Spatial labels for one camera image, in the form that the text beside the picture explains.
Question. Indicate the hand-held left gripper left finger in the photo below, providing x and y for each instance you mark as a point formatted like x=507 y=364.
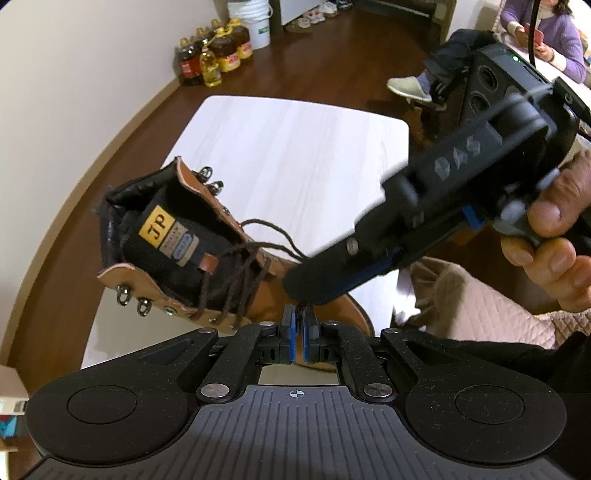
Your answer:
x=294 y=341

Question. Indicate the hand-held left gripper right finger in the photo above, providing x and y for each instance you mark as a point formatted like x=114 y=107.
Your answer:
x=306 y=344

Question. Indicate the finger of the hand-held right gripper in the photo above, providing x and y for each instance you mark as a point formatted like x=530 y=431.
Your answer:
x=369 y=275
x=351 y=263

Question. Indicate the brown leather boot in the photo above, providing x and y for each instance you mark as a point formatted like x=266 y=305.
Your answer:
x=270 y=288

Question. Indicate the dark brown shoelace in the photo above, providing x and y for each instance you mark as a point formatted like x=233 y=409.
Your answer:
x=244 y=265

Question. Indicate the row of house shoes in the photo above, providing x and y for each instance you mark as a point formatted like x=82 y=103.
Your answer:
x=318 y=11

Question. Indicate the person's right hand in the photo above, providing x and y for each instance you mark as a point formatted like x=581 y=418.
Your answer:
x=549 y=217

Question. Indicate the red phone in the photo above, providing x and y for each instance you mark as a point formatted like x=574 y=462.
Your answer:
x=538 y=37

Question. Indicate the grey slipper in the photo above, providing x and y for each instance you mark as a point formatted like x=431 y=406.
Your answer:
x=408 y=87

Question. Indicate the dark wooden door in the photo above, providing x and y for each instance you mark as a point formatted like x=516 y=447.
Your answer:
x=397 y=5

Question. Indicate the group of cooking oil bottles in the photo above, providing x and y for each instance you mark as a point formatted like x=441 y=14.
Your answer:
x=221 y=50

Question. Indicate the white plastic bucket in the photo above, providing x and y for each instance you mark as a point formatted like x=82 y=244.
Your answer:
x=251 y=23

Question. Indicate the white cabinet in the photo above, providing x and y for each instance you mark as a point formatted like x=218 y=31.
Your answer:
x=295 y=9

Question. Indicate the colourful printed carton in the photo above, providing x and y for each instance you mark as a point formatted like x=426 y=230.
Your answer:
x=11 y=383

